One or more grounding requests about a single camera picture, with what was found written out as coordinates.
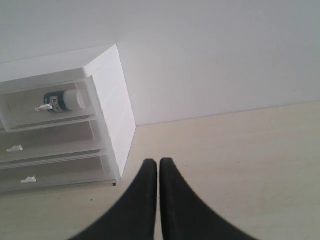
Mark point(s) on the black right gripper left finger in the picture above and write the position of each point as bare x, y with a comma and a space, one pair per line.
133, 216

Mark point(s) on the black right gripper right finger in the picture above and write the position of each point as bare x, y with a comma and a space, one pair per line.
184, 216

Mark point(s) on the white capped teal bottle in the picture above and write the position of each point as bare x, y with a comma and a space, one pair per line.
66, 101

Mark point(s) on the clear bottom wide drawer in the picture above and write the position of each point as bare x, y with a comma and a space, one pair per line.
51, 173

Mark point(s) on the clear wide drawer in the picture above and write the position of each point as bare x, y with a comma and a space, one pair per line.
58, 140
51, 173

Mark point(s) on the clear middle wide drawer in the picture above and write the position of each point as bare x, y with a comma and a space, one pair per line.
58, 140

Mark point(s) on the white plastic drawer cabinet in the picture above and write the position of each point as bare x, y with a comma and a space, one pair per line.
114, 112

